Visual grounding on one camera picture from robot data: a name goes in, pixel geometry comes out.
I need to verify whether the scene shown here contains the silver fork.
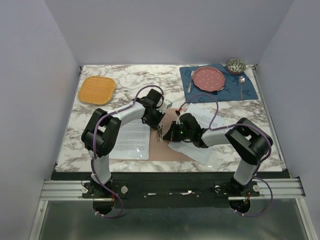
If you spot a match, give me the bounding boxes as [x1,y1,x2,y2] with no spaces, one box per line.
[187,71,195,93]

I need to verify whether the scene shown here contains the black mounting base plate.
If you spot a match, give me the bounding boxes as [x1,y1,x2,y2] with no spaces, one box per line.
[82,172,260,209]

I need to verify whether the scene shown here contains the metal folder clip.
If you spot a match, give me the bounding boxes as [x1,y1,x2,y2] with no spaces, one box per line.
[156,124,164,142]

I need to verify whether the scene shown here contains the orange woven mat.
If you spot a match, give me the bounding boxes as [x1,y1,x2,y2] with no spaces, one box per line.
[77,76,116,106]

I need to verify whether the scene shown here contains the purple cable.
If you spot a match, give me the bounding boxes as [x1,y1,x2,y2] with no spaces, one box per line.
[176,94,273,163]
[90,85,165,218]

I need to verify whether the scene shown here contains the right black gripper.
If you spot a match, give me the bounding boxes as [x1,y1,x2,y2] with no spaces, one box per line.
[163,121,193,142]

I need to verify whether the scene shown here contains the pink dotted plate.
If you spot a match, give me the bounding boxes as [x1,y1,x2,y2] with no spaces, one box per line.
[192,66,226,92]

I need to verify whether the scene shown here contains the floral patterned bowl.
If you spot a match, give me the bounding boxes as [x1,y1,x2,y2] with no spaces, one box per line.
[226,58,247,75]

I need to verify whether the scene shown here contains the aluminium rail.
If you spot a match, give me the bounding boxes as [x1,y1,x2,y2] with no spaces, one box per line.
[40,178,306,202]

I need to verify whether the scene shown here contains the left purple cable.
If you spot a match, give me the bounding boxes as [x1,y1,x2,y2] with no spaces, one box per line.
[90,85,165,218]

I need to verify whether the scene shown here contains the silver spoon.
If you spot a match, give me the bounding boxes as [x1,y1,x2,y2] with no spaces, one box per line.
[238,75,246,100]

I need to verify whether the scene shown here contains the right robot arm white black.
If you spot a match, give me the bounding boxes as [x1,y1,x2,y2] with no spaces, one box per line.
[163,113,273,196]

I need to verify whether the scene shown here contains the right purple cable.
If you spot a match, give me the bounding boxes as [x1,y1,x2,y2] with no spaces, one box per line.
[176,94,273,163]

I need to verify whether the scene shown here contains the blue cloth placemat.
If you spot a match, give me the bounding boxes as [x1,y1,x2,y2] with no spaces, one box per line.
[179,63,259,104]

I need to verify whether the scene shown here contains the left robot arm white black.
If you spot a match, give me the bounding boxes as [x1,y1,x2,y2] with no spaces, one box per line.
[81,89,172,198]

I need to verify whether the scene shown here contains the printed paper sheet top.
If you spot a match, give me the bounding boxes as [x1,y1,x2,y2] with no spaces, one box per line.
[109,120,151,160]

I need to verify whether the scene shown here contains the printed paper stack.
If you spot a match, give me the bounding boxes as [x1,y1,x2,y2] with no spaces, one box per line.
[168,103,224,169]

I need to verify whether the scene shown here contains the pink folder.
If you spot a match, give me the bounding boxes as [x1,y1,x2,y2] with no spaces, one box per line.
[107,107,198,162]

